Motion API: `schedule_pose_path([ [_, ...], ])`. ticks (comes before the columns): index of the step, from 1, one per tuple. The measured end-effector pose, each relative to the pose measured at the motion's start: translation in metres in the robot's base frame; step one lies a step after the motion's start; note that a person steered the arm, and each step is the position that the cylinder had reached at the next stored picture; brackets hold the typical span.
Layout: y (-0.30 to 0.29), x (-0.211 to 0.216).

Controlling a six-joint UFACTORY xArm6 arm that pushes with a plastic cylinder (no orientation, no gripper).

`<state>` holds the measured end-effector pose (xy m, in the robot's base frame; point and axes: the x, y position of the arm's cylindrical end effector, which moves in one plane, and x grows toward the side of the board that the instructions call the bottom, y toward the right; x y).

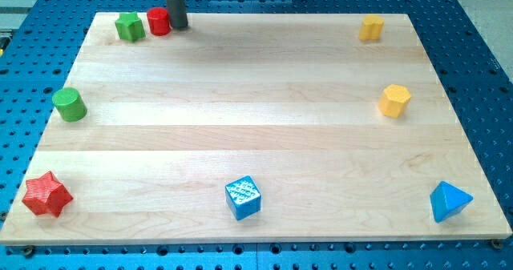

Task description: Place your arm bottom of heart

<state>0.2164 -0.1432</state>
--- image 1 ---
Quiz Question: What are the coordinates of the grey cylindrical robot arm rod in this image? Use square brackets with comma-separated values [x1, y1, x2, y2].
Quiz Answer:
[165, 0, 188, 30]

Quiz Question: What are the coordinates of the yellow heart block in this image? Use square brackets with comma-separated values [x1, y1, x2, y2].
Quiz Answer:
[358, 14, 385, 41]

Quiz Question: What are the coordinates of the light wooden board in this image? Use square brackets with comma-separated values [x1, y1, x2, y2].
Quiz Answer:
[1, 13, 511, 246]

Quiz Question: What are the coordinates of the blue cube block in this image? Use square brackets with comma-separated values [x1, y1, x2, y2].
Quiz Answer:
[224, 175, 262, 220]

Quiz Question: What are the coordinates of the yellow hexagon block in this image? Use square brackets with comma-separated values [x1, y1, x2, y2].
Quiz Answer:
[378, 84, 412, 118]

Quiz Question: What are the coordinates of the red cylinder block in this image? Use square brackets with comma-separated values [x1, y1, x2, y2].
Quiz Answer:
[147, 7, 172, 36]

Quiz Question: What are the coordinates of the green star block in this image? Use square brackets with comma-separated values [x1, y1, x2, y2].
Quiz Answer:
[115, 12, 146, 42]

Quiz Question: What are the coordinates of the green cylinder block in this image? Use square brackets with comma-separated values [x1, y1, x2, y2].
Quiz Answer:
[52, 87, 87, 122]

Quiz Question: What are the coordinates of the blue triangle block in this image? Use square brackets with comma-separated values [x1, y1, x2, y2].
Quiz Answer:
[430, 181, 474, 223]

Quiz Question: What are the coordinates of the red star block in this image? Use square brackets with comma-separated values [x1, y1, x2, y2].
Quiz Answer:
[22, 171, 74, 218]

